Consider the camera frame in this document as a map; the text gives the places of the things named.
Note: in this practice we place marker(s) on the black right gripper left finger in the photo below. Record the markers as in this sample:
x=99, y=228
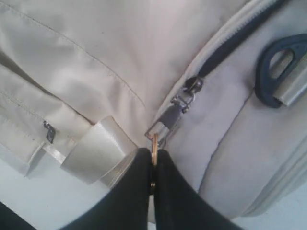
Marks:
x=125, y=207

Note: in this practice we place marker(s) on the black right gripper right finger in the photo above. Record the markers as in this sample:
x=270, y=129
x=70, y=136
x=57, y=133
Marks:
x=178, y=206

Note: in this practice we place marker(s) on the cream fabric duffel bag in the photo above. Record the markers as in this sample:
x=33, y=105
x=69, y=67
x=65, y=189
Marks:
x=222, y=82

